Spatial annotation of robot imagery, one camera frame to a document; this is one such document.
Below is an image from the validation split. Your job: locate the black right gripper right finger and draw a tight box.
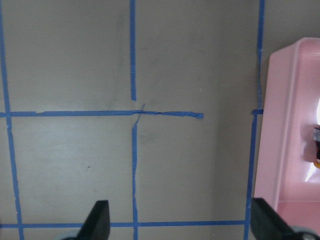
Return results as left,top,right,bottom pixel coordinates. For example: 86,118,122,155
250,197,320,240

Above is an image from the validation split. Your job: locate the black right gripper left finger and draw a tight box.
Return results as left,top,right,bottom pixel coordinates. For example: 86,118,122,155
78,200,111,240

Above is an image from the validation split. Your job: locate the yellow push button switch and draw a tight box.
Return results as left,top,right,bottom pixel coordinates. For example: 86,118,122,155
313,126,320,169

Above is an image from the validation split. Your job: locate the pink plastic bin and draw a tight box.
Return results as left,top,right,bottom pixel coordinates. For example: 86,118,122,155
254,37,320,232

